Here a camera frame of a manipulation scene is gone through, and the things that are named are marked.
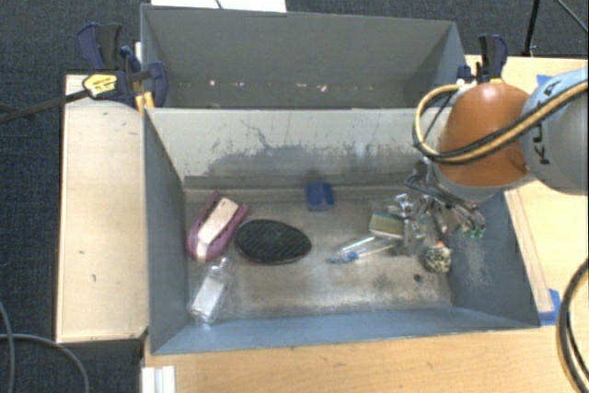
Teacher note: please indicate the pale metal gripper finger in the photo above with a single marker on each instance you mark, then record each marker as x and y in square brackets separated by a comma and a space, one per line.
[413, 234]
[407, 203]

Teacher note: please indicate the green and yellow sponge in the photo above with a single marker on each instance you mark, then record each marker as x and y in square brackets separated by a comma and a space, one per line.
[385, 224]

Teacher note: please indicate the small speckled toy ball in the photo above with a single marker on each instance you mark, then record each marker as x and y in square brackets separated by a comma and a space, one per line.
[437, 259]

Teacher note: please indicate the small blue block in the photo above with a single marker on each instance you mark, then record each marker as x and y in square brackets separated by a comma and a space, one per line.
[319, 195]

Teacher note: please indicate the grey metal bin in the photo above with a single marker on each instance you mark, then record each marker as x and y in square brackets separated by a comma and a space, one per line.
[294, 152]

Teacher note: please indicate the black oval mesh brush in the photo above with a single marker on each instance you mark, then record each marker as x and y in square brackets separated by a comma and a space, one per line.
[272, 241]

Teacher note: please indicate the purple and white stapler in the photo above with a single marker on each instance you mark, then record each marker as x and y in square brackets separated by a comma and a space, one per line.
[216, 225]

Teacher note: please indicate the clear plastic bottle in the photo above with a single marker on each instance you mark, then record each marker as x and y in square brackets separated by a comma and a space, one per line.
[209, 292]

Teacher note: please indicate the pale wood board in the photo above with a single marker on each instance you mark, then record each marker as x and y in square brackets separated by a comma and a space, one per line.
[101, 221]

